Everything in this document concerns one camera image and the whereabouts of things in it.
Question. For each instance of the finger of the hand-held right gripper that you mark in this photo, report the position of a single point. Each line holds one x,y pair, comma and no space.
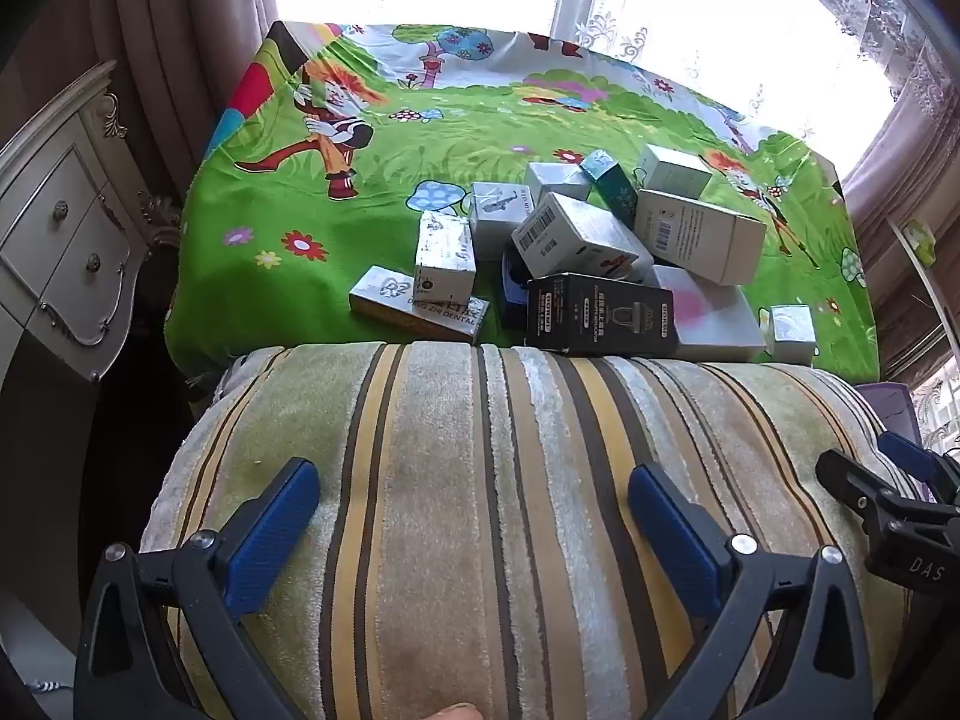
847,476
907,454

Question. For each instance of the green cartoon printed bedsheet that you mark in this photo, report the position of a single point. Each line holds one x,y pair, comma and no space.
337,255

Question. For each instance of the purple cardboard storage box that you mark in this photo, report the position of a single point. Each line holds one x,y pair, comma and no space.
889,409

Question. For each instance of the white box with grey picture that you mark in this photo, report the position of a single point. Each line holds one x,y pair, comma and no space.
501,214

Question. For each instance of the large white box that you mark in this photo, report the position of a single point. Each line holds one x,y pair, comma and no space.
701,236

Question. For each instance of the teal box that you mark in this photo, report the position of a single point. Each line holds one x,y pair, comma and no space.
611,184

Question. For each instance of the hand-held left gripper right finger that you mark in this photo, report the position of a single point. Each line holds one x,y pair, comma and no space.
675,540

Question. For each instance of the small silver box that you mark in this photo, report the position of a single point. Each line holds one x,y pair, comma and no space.
791,331

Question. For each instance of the black box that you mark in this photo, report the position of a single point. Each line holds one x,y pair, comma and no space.
600,315

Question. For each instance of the cream embroidered lace curtain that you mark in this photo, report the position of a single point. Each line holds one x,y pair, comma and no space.
937,405

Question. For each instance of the sheer floral lace curtain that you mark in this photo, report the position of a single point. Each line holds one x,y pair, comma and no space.
862,15

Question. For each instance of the cream carved nightstand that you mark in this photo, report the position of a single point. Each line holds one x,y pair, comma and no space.
67,240

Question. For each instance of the person's left hand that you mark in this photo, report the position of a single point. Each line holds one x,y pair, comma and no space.
450,712

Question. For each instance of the plain mauve curtain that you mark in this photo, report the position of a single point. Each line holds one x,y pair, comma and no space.
187,52

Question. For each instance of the mauve patterned curtain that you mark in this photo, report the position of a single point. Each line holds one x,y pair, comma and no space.
900,157

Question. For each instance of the green tissue pack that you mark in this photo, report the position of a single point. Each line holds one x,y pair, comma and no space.
921,238

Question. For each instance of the long white and gold box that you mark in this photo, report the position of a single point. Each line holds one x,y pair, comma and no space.
416,304

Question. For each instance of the striped plush blanket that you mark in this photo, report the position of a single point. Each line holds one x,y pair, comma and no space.
480,502

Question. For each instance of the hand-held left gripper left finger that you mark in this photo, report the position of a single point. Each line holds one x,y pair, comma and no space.
274,532

